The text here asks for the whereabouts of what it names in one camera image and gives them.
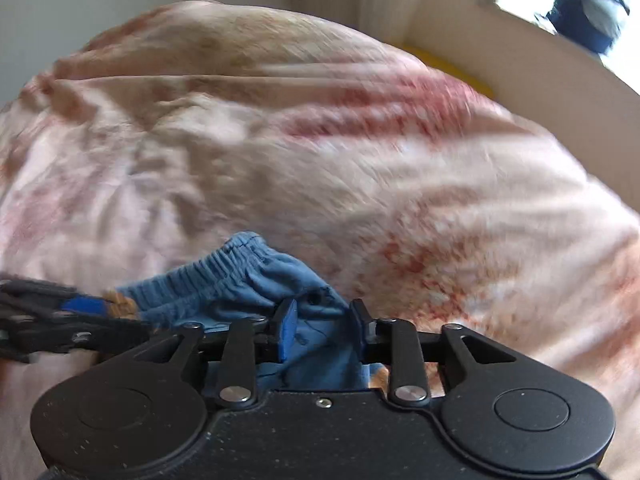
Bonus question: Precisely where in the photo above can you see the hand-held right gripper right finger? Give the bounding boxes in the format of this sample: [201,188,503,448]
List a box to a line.
[348,299,518,407]

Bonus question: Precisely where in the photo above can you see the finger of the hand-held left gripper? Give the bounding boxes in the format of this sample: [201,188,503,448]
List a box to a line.
[0,279,109,317]
[0,311,152,366]

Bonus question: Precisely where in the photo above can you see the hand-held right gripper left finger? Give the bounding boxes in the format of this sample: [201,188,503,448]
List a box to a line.
[116,299,299,407]

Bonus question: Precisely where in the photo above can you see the blue printed pants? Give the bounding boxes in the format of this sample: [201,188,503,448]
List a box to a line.
[102,231,388,393]

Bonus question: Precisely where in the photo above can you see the pink floral bedspread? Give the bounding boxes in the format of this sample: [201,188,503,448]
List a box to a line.
[0,0,640,480]

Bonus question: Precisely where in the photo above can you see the yellow object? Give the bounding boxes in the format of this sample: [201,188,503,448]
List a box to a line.
[400,42,496,101]

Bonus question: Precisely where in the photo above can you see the white sheer curtain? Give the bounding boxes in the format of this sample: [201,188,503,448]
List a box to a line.
[357,0,417,45]

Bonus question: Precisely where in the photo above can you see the dark blue backpack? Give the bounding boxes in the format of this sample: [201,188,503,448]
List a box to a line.
[534,0,631,56]

